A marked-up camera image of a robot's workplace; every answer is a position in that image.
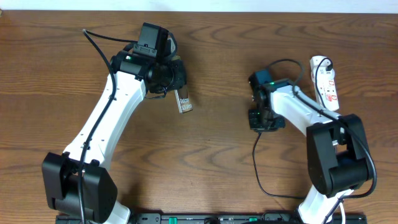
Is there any gold Galaxy smartphone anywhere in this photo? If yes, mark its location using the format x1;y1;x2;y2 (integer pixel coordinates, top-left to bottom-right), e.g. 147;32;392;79
175;85;193;114

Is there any black USB charger cable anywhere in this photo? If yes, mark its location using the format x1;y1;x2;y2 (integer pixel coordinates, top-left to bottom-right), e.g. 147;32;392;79
251;57;335;200

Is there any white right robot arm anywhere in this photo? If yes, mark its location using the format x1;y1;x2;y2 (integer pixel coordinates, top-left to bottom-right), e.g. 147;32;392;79
248;74;377;223

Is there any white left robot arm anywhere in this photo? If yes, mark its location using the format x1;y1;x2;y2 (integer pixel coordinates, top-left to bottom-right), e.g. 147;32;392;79
42;23;192;223

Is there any white USB charger plug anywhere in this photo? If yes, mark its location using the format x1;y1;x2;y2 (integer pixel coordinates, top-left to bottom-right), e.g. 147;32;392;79
318;64;335;79

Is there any white power strip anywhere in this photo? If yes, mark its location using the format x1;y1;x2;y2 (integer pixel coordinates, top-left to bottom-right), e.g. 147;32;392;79
310;55;340;111

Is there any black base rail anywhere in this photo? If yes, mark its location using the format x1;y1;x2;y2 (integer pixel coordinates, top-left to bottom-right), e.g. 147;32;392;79
55;212;368;224

